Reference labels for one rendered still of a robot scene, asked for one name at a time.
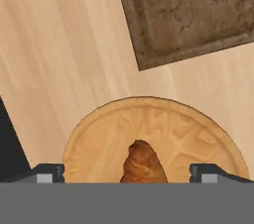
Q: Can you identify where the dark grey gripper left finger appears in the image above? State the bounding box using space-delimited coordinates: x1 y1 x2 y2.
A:
5 163 65 184

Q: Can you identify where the dark brown cutting board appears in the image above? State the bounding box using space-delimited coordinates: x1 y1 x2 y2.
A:
113 0 254 71

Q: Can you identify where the brown croissant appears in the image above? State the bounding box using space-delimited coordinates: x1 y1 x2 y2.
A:
119 139 169 184

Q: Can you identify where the round tan wooden plate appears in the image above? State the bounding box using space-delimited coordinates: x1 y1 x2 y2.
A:
63 95 250 184

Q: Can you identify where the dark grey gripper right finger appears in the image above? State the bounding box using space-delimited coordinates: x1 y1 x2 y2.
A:
189 163 253 184

